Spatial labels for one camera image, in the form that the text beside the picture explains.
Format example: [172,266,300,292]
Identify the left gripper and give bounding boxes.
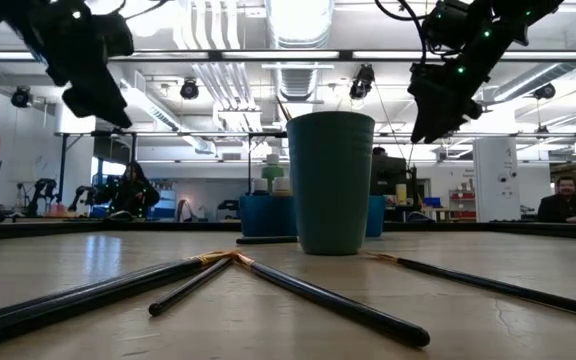
[22,9,134,129]

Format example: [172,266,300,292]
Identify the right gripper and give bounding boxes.
[407,62,484,145]

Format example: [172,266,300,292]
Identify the teal plastic cup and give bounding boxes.
[285,110,377,257]

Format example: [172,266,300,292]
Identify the black paintbrush gold ferrule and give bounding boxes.
[275,94,293,122]

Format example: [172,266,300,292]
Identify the brown paint bottle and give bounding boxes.
[271,176,292,197]

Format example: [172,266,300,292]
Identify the large green paint bottle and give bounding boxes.
[260,153,286,181]

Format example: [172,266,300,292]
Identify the black paintbrush orange bristles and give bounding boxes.
[362,251,576,322]

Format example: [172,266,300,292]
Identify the black brush silver ferrule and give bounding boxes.
[235,235,300,246]

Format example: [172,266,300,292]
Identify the thin black paintbrush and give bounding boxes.
[147,257,237,317]

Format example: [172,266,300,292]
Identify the black monitor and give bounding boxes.
[373,153,409,197]

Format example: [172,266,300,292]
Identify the red shelf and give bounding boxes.
[448,188,477,221]

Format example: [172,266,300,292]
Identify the blue storage shelf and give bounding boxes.
[153,182,177,221]

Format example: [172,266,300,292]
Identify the teal plastic bin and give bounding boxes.
[239,193,387,239]

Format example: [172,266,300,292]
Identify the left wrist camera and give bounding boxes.
[92,12,135,57]

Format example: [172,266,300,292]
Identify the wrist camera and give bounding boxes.
[92,12,135,57]
[425,0,470,52]

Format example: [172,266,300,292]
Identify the black ceiling camera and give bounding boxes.
[179,78,201,101]
[532,82,558,101]
[10,85,34,109]

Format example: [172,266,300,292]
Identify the black overhead camera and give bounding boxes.
[348,63,377,101]

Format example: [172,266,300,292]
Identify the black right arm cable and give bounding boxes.
[374,0,432,66]

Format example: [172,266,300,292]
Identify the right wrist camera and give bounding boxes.
[425,0,470,52]

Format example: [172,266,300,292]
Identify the black overhead frame bar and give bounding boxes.
[0,48,576,63]

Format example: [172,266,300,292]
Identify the black table frame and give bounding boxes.
[0,219,576,241]

